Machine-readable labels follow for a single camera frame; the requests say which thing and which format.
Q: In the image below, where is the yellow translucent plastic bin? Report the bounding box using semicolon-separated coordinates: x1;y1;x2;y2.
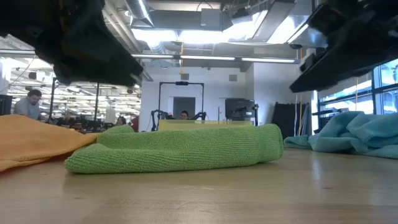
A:
157;119;254;131

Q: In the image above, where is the orange microfiber towel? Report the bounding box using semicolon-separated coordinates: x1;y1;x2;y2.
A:
0;114;100;172

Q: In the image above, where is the light blue microfiber towel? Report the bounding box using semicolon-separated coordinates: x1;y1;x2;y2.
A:
283;111;398;160

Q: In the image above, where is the black desk monitor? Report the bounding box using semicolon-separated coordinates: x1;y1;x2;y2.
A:
0;94;13;116

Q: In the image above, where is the green microfiber towel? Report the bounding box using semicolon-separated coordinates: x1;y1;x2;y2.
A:
64;123;284;174

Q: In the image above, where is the black equipment cabinet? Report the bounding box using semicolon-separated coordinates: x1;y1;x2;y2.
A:
225;98;259;125

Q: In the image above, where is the black perforated crate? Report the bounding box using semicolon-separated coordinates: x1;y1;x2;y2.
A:
312;108;340;134

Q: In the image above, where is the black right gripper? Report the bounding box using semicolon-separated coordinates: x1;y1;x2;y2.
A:
289;0;398;93

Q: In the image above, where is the black camera stand frame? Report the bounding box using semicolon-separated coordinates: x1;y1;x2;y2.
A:
158;81;205;121
48;77;100;124

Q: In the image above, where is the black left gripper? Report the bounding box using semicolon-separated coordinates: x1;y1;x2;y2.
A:
0;0;144;87

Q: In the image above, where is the black fabric panel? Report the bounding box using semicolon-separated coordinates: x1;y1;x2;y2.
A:
272;101;310;139

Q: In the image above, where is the yellow hanging cord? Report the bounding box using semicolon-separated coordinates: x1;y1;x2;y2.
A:
297;48;303;138

